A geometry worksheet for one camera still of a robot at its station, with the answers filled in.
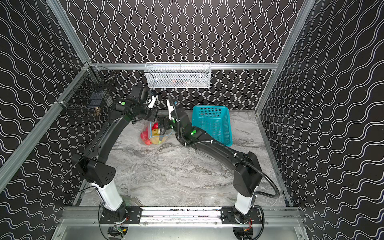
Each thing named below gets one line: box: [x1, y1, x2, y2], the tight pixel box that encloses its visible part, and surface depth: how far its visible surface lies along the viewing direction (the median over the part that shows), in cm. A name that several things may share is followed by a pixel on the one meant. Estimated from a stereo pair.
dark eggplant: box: [160, 126, 166, 136], surface depth 94 cm
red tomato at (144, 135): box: [140, 129, 153, 146], surface depth 100 cm
